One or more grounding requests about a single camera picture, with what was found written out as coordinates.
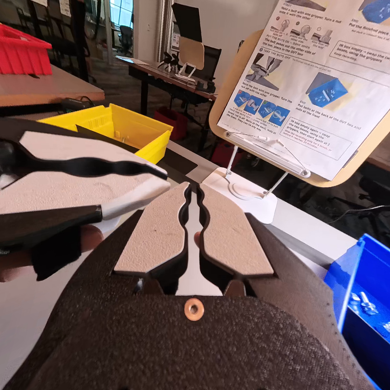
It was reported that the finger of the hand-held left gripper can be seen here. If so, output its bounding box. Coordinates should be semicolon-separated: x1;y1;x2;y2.
0;169;172;221
18;130;169;180

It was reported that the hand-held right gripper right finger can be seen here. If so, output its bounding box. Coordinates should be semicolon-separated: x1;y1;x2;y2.
196;183;275;280

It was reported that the black monitor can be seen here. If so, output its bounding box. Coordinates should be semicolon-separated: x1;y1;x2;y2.
195;46;222;83

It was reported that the person's left hand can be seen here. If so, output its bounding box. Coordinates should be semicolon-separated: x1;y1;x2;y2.
0;225;105;283

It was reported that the wooden document stand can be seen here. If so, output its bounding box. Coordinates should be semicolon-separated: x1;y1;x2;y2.
178;37;205;82
202;29;390;225

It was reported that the grey cable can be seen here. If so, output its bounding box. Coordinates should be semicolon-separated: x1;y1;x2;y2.
330;205;390;224

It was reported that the black light flag panel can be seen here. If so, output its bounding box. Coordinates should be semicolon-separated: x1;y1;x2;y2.
171;2;202;43

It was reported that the printed instruction sheet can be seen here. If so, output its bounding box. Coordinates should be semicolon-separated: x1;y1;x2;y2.
217;0;390;181

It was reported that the red plastic bin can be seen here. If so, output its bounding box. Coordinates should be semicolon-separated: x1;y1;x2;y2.
0;24;53;75

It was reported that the blue plastic bin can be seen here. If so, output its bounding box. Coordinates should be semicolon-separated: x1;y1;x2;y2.
323;233;390;390

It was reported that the yellow plastic bin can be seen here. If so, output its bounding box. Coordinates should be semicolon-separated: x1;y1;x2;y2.
38;103;173;165

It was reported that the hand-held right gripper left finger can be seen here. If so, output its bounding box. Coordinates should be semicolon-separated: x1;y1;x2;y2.
113;182;192;277

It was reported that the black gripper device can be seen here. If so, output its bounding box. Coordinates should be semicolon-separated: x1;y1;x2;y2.
157;51;180;73

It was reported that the brown desk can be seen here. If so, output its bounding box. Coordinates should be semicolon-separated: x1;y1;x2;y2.
116;56;217;144

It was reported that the wooden table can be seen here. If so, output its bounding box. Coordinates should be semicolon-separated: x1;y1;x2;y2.
0;63;105;108

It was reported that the black office chair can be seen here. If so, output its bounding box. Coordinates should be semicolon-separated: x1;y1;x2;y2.
118;25;133;56

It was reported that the black power adapter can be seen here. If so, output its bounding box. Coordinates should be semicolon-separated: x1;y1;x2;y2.
59;97;95;112

